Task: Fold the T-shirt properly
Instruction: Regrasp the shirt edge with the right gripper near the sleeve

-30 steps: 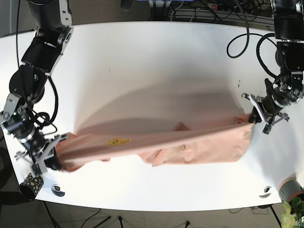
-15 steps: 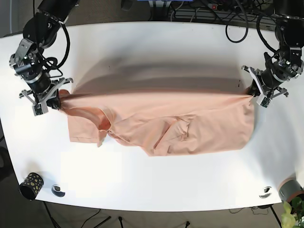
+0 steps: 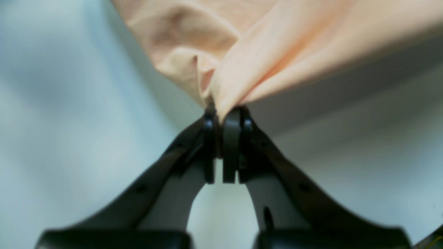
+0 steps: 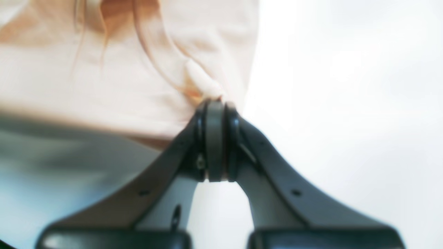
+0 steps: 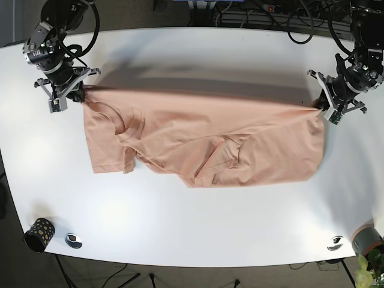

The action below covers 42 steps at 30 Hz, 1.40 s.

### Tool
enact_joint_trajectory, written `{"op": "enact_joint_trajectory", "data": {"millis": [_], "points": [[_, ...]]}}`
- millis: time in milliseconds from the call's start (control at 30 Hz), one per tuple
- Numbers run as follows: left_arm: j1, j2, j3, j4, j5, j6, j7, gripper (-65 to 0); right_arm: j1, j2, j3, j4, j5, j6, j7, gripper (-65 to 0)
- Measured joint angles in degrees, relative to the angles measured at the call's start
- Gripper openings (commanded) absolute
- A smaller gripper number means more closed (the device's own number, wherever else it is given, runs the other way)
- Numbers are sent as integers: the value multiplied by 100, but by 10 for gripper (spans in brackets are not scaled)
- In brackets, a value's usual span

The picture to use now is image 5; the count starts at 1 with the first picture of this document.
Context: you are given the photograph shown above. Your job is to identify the left silver table grommet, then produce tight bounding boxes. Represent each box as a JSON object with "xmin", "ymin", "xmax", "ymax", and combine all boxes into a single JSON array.
[{"xmin": 65, "ymin": 233, "xmax": 82, "ymax": 249}]

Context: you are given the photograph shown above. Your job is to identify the green potted plant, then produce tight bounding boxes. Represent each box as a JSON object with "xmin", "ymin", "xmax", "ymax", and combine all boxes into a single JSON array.
[{"xmin": 355, "ymin": 248, "xmax": 383, "ymax": 288}]

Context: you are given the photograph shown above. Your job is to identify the grey plant pot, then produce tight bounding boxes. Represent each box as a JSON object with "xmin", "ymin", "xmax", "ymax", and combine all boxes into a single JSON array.
[{"xmin": 351, "ymin": 224, "xmax": 383, "ymax": 256}]

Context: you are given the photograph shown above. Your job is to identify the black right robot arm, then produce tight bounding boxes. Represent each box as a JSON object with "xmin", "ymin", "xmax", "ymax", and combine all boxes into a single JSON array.
[{"xmin": 22, "ymin": 1, "xmax": 101, "ymax": 113}]

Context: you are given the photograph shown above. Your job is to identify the silver table grommet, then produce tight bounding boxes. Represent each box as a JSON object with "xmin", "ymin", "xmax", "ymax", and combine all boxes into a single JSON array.
[
  {"xmin": 65, "ymin": 233, "xmax": 82, "ymax": 249},
  {"xmin": 326, "ymin": 236, "xmax": 345, "ymax": 251}
]

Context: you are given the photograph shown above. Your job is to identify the black dotted cup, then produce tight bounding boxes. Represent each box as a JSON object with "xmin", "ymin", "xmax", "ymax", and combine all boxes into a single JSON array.
[{"xmin": 23, "ymin": 218, "xmax": 55, "ymax": 253}]

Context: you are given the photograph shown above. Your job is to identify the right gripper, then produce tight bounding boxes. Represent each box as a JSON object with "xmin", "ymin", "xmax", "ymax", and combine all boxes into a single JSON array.
[{"xmin": 34, "ymin": 67, "xmax": 101, "ymax": 113}]

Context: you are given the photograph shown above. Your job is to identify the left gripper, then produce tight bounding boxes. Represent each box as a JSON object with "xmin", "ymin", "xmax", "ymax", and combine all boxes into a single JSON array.
[{"xmin": 307, "ymin": 70, "xmax": 367, "ymax": 125}]

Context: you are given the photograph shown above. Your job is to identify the salmon pink T-shirt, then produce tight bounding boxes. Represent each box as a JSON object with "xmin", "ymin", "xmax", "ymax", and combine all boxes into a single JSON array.
[{"xmin": 82, "ymin": 86, "xmax": 325, "ymax": 188}]

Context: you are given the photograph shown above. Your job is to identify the right silver table grommet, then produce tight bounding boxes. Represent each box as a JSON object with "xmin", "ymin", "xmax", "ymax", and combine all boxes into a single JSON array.
[{"xmin": 326, "ymin": 236, "xmax": 345, "ymax": 251}]

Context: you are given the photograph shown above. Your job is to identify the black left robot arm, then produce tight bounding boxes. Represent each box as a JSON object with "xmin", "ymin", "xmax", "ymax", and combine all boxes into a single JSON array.
[{"xmin": 307, "ymin": 1, "xmax": 383, "ymax": 125}]

